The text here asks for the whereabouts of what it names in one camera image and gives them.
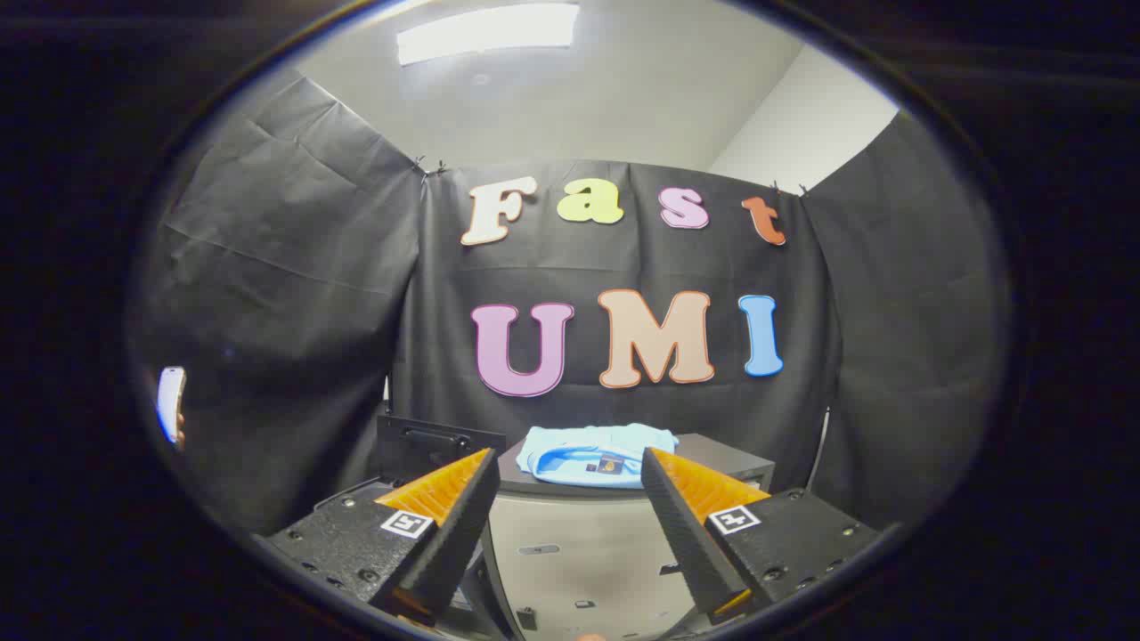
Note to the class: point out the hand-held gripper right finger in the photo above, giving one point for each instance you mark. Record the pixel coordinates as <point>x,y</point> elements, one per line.
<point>681,525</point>

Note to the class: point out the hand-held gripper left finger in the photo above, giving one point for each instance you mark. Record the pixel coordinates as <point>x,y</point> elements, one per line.
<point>459,525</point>

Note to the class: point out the dark washing machine lid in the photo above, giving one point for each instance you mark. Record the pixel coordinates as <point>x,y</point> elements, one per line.
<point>427,445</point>

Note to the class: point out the light blue shirt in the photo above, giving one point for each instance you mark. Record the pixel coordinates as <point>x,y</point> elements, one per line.
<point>570,458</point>

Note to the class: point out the black backdrop cloth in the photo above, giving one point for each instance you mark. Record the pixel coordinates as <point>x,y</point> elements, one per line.
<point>294,294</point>

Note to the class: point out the white phone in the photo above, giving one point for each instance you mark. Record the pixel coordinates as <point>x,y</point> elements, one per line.
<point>169,401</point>

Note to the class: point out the ceiling light panel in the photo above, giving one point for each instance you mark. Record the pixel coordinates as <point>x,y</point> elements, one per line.
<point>485,31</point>

